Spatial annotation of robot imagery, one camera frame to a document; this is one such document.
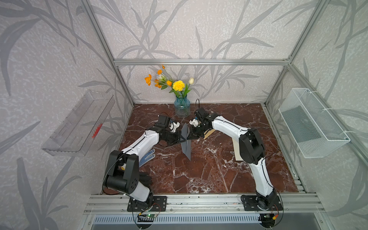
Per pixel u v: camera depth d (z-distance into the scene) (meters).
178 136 0.77
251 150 0.55
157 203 0.73
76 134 0.68
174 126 0.82
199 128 0.81
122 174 0.44
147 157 0.91
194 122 0.89
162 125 0.71
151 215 0.70
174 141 0.77
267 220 0.74
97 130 0.65
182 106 1.05
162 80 1.02
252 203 0.72
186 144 0.87
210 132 0.82
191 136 0.83
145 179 0.82
